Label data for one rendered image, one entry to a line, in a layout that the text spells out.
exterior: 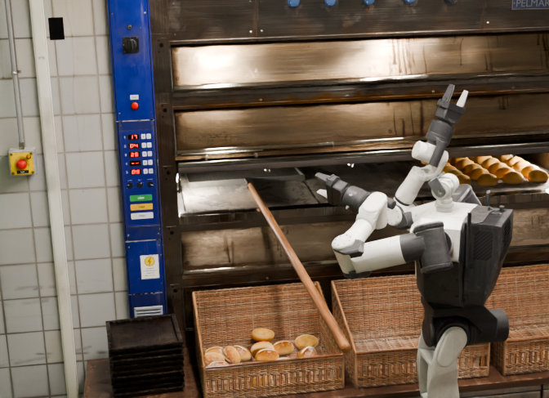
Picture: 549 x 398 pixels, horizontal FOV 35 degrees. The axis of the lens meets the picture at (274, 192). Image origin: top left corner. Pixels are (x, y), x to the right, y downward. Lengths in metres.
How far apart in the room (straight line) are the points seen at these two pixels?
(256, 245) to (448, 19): 1.24
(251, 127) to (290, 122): 0.16
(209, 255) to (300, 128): 0.66
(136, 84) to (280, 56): 0.59
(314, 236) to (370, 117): 0.57
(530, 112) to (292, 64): 1.07
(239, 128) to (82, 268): 0.88
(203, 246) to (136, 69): 0.80
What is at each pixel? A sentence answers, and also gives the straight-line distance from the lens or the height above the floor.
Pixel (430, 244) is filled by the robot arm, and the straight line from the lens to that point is 2.74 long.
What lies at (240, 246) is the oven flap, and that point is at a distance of 3.77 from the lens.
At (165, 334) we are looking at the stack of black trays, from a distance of 3.58.
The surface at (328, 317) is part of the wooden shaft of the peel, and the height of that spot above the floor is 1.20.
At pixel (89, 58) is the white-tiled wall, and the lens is 3.56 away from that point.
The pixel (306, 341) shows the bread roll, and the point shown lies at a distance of 3.81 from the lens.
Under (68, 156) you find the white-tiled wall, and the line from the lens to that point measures 3.64.
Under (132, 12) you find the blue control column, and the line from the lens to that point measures 3.51.
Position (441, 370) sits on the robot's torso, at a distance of 3.10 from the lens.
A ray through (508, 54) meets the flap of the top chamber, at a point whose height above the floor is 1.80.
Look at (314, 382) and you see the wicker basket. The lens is 3.51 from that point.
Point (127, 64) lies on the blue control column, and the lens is 3.53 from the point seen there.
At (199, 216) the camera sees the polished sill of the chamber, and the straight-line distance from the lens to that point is 3.70.
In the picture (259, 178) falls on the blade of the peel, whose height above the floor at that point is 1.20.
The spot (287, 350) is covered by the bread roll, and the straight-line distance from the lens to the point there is 3.77.
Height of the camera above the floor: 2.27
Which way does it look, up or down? 16 degrees down
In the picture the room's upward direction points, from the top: 1 degrees counter-clockwise
